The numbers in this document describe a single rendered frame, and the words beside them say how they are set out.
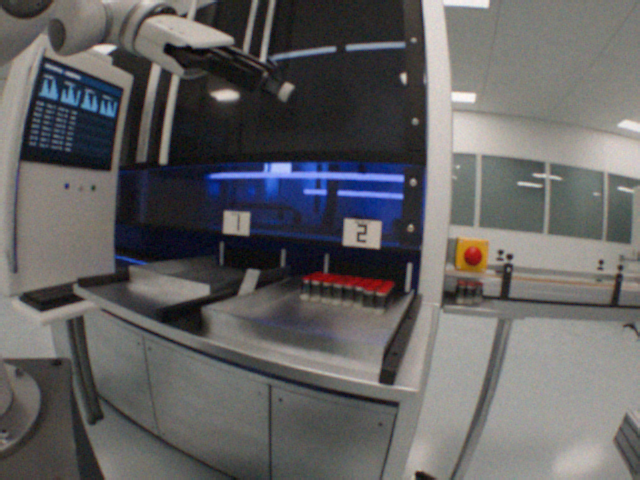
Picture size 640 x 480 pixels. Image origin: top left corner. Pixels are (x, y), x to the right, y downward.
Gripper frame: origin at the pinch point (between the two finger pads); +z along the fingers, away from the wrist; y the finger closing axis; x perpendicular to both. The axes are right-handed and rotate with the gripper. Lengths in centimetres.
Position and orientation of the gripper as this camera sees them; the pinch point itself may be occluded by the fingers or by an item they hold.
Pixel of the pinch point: (249, 73)
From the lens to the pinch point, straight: 40.2
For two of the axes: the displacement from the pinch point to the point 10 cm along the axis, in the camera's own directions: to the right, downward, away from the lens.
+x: 4.8, -6.6, -5.8
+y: -2.2, 5.6, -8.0
